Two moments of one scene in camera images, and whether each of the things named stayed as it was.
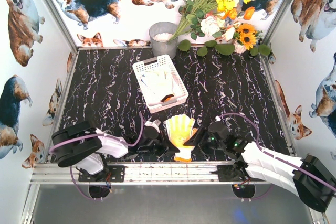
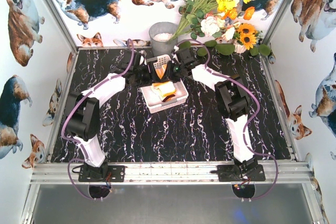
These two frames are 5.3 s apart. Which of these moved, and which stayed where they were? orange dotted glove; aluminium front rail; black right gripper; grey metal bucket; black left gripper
Moved: black left gripper; black right gripper; orange dotted glove
Stayed: aluminium front rail; grey metal bucket
